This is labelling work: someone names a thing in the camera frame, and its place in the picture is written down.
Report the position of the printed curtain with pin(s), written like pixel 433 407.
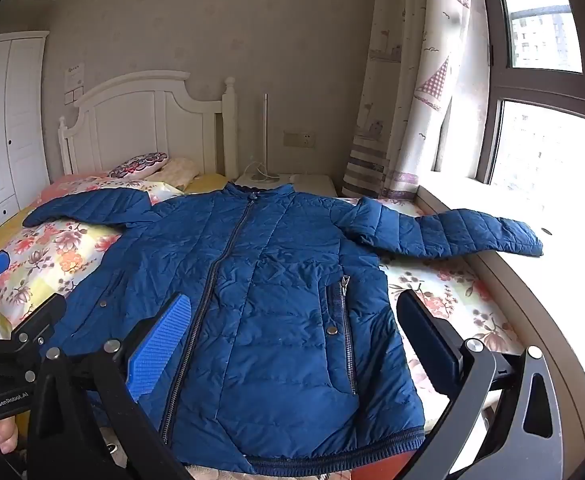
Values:
pixel 412 85

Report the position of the white nightstand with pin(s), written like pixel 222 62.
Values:
pixel 312 182

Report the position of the windowsill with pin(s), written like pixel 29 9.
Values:
pixel 572 310

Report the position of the floral quilt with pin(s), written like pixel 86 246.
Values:
pixel 62 250

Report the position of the dark framed window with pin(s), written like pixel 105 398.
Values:
pixel 532 85

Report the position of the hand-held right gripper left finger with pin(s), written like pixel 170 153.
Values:
pixel 160 345

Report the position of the blue quilted jacket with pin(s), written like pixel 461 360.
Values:
pixel 272 310

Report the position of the person's left hand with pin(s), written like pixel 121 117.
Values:
pixel 5 435

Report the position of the wall switch panel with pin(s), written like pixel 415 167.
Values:
pixel 73 96

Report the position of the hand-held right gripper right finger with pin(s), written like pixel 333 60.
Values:
pixel 430 345

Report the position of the wall power socket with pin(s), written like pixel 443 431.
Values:
pixel 300 140

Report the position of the yellow bed sheet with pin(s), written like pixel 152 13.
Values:
pixel 205 183

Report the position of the beige pillow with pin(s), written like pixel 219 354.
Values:
pixel 180 172

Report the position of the patterned decorative pillow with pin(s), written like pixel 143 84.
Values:
pixel 140 165

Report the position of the white wardrobe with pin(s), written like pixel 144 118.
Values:
pixel 2 135

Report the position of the white paper wall notice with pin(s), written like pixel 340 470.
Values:
pixel 75 76

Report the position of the white bed headboard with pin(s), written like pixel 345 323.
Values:
pixel 122 120

